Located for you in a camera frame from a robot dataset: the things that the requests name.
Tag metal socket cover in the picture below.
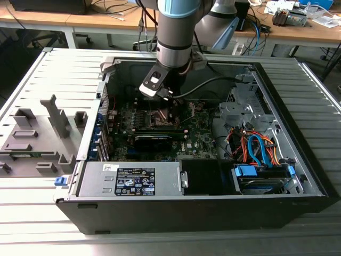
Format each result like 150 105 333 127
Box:
181 102 197 125

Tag CPU socket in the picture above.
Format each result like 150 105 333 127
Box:
145 108 180 128

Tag CPU cooler heatsink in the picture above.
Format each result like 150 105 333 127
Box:
272 7 307 27

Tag office chair base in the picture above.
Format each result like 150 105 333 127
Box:
132 37 158 51

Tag green motherboard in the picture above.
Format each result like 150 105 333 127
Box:
108 100 222 162

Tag metal drive cage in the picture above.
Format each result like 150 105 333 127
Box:
217 73 279 134

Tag pale blue teach pendant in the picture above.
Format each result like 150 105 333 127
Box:
212 16 240 51

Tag black graphics card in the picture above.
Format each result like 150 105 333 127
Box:
133 134 174 154

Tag small black box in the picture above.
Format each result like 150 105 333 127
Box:
236 2 250 32

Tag wooden desk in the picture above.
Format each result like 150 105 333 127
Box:
234 0 341 45
0 0 159 30

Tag grey power supply unit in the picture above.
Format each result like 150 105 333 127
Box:
77 161 184 198

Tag hard disk in blue carrier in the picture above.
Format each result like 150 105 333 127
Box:
231 163 296 195

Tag black office chair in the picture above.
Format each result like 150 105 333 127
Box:
29 29 93 48

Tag black PC case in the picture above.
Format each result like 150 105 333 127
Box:
54 57 339 235

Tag grey parts rack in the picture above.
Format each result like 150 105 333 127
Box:
0 94 88 178

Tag large black box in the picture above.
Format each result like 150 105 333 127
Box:
9 0 88 15

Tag blue box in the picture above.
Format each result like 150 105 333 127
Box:
299 0 334 6

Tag clear plastic bag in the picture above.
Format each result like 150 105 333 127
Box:
313 14 341 29

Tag green RAM stick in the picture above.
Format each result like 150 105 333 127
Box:
9 151 58 157

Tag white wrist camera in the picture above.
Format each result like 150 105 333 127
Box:
138 65 171 98

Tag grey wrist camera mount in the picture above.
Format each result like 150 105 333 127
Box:
190 52 208 70

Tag black camera cable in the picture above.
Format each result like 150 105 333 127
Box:
170 76 242 100

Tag blue hanging cable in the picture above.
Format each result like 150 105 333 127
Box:
253 20 264 55

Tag orange wire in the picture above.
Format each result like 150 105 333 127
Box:
229 129 253 164

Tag blue wire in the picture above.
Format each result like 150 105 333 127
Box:
247 134 272 167

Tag multicolour power wires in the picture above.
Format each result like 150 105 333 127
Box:
263 135 281 166

